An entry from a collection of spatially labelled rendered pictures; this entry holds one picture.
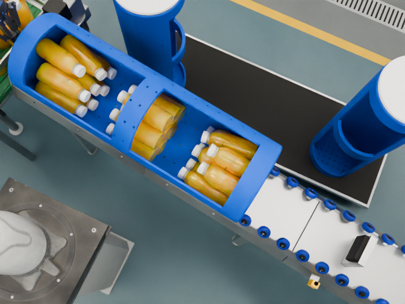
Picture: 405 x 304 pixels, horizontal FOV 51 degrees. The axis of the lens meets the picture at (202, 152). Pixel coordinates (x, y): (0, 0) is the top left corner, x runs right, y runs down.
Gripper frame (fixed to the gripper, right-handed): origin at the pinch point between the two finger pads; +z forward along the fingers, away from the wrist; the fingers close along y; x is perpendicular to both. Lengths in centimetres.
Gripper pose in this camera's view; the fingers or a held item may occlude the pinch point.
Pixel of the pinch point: (15, 38)
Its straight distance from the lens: 155.2
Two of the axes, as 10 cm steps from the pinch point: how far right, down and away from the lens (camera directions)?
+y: -5.2, 8.2, -2.4
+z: -0.4, 2.6, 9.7
